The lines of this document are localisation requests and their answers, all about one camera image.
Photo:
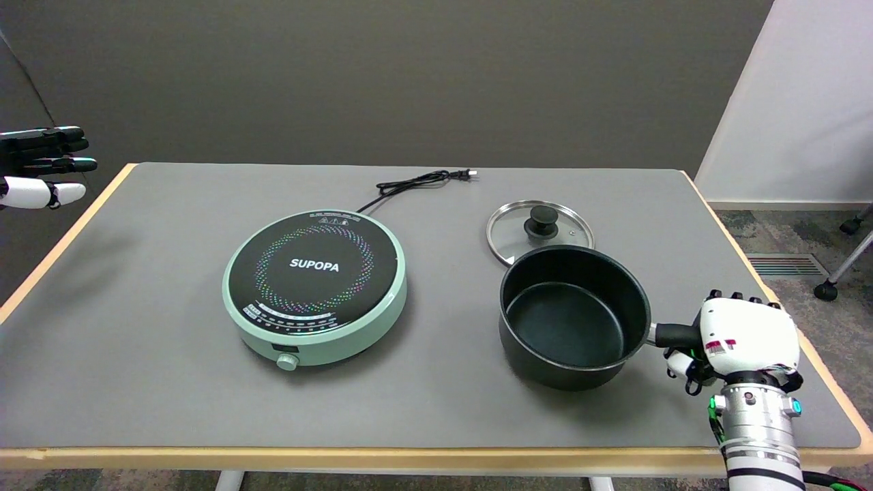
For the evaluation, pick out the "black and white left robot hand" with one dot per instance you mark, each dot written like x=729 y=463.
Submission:
x=27 y=192

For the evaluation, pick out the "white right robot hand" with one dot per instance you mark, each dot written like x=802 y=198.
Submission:
x=750 y=334

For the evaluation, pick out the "glass pot lid black knob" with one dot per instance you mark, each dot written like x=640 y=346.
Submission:
x=569 y=228

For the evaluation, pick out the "floor vent grille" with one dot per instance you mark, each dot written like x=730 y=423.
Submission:
x=784 y=266

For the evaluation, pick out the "grey wheeled stand base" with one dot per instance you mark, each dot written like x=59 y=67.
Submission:
x=849 y=262

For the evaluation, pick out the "grey table mat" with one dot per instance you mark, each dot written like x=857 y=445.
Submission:
x=136 y=341

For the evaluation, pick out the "white table leg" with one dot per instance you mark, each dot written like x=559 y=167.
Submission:
x=228 y=481
x=601 y=484

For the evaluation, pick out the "green round induction cooker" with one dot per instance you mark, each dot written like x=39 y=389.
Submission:
x=314 y=273

